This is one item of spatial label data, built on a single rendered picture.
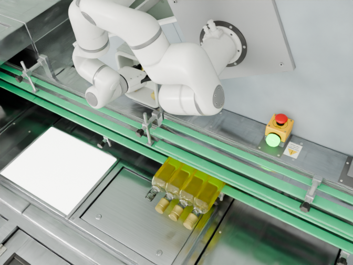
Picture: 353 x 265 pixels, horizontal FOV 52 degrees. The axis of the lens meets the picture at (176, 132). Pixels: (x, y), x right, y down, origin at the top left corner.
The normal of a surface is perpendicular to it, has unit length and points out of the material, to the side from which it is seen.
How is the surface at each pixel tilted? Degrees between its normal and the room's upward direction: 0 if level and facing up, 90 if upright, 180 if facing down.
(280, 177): 90
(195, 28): 3
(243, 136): 90
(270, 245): 89
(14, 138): 90
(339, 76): 0
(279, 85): 0
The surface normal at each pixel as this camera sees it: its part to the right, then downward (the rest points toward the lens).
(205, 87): 0.60, 0.32
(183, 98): -0.60, 0.18
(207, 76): 0.78, 0.08
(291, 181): -0.07, -0.66
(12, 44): 0.85, 0.36
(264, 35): -0.49, 0.65
